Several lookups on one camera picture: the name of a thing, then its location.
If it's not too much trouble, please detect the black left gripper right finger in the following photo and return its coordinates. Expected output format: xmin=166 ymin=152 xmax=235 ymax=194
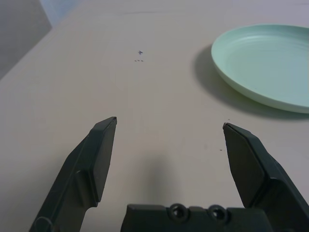
xmin=222 ymin=122 xmax=309 ymax=232

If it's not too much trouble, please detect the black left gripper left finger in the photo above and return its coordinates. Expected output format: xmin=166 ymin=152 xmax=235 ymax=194
xmin=28 ymin=116 xmax=117 ymax=232

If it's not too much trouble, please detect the mint green plate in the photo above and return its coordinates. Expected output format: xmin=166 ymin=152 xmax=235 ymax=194
xmin=211 ymin=23 xmax=309 ymax=114

